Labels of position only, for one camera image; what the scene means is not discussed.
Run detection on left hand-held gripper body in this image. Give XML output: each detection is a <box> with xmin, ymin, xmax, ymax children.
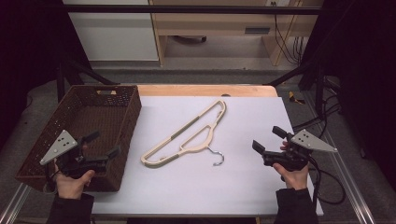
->
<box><xmin>39</xmin><ymin>129</ymin><xmax>110</xmax><ymax>180</ymax></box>

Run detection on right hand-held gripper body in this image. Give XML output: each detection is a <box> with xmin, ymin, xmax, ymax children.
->
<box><xmin>262</xmin><ymin>129</ymin><xmax>339</xmax><ymax>173</ymax></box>

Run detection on brown woven basket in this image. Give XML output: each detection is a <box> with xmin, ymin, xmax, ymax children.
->
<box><xmin>14</xmin><ymin>84</ymin><xmax>143</xmax><ymax>192</ymax></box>

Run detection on person's right hand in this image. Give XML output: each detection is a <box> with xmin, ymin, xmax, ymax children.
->
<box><xmin>273</xmin><ymin>140</ymin><xmax>311</xmax><ymax>191</ymax></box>

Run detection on person's left hand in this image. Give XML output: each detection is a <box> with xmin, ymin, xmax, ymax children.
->
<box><xmin>53</xmin><ymin>160</ymin><xmax>96</xmax><ymax>201</ymax></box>

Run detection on white table sheet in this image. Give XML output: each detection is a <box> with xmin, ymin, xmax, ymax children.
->
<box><xmin>85</xmin><ymin>95</ymin><xmax>325</xmax><ymax>217</ymax></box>

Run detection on yellow and black clip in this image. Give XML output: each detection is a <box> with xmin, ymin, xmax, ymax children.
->
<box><xmin>288</xmin><ymin>91</ymin><xmax>306</xmax><ymax>105</ymax></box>

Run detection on black metal stand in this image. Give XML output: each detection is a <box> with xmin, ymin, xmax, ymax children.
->
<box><xmin>265</xmin><ymin>60</ymin><xmax>326</xmax><ymax>118</ymax></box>
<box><xmin>55</xmin><ymin>57</ymin><xmax>120</xmax><ymax>102</ymax></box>

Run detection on dark curtain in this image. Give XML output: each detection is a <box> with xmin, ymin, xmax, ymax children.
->
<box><xmin>0</xmin><ymin>0</ymin><xmax>92</xmax><ymax>150</ymax></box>
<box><xmin>298</xmin><ymin>0</ymin><xmax>396</xmax><ymax>190</ymax></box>

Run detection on white cabinet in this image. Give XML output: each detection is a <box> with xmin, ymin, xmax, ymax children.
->
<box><xmin>62</xmin><ymin>0</ymin><xmax>161</xmax><ymax>63</ymax></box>

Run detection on light wooden desk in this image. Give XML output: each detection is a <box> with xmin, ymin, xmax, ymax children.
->
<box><xmin>148</xmin><ymin>0</ymin><xmax>325</xmax><ymax>67</ymax></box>

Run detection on black horizontal bar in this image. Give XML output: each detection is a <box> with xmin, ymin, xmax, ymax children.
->
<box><xmin>60</xmin><ymin>4</ymin><xmax>323</xmax><ymax>16</ymax></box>

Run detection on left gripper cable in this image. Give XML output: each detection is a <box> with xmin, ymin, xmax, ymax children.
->
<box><xmin>43</xmin><ymin>163</ymin><xmax>61</xmax><ymax>194</ymax></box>

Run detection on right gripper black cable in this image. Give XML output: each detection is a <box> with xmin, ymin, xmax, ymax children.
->
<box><xmin>307</xmin><ymin>155</ymin><xmax>323</xmax><ymax>214</ymax></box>

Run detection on black floor cables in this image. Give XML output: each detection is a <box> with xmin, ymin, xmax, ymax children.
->
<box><xmin>291</xmin><ymin>76</ymin><xmax>347</xmax><ymax>206</ymax></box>

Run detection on aluminium rail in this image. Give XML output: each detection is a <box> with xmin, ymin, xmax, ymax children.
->
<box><xmin>0</xmin><ymin>182</ymin><xmax>32</xmax><ymax>224</ymax></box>
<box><xmin>303</xmin><ymin>91</ymin><xmax>376</xmax><ymax>224</ymax></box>

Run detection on black hanging cables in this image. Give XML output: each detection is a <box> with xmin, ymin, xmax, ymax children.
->
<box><xmin>270</xmin><ymin>1</ymin><xmax>304</xmax><ymax>65</ymax></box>

